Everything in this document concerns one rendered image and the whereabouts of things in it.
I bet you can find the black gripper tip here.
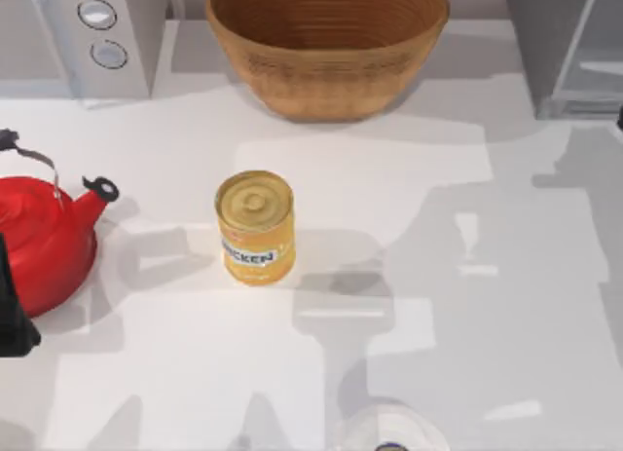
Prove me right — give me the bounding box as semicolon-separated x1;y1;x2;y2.
0;232;42;359

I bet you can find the pale microwave oven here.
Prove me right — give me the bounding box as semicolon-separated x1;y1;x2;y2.
0;0;169;101

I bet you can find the white round object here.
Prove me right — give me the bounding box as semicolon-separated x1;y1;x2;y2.
340;396;452;451

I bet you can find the microwave knob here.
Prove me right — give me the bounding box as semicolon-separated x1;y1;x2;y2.
77;0;118;31
89;38;129;70

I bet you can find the woven wooden basket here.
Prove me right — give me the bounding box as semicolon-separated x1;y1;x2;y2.
204;0;451;123

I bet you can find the red kettle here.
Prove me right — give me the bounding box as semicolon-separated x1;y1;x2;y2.
0;128;121;319

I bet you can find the yellow can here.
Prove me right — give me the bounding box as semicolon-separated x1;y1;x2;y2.
213;169;297;287

